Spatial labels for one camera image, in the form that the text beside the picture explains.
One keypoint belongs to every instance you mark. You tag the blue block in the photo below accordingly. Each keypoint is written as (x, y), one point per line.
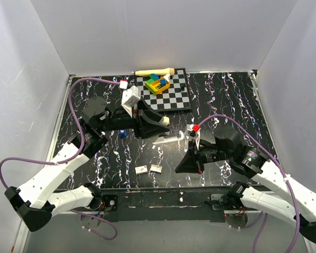
(163, 82)

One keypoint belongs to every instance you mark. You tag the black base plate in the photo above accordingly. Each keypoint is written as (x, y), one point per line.
(172, 204)

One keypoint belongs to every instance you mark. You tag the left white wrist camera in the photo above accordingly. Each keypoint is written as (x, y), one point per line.
(130, 97)

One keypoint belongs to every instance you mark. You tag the grey beige stapler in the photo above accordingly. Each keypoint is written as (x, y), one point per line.
(167, 137)

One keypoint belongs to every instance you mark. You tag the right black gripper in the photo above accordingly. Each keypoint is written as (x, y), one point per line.
(189, 163)

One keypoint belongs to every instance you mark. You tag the cream toy microphone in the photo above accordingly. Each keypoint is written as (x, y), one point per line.
(159, 72)

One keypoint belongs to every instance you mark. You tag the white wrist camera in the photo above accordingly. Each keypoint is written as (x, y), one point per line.
(192, 133)
(130, 97)

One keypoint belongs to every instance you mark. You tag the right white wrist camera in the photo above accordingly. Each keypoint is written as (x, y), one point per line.
(192, 133)

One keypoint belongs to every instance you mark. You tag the staple box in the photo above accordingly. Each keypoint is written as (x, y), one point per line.
(141, 170)
(156, 168)

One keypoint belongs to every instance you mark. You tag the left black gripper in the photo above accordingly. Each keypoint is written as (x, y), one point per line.
(147, 123)

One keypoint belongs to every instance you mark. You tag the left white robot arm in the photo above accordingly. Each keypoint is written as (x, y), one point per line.
(36, 201)

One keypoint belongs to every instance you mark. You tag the blue stapler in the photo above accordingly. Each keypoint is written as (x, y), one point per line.
(122, 133)

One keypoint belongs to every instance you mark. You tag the right staple box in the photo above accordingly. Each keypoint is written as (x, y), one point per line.
(156, 168)

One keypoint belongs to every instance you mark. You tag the black white checkerboard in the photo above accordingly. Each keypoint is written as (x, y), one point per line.
(172, 99)

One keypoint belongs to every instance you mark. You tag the left staple box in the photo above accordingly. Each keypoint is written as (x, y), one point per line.
(141, 170)

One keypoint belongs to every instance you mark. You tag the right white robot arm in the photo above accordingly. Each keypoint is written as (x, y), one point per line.
(293, 201)

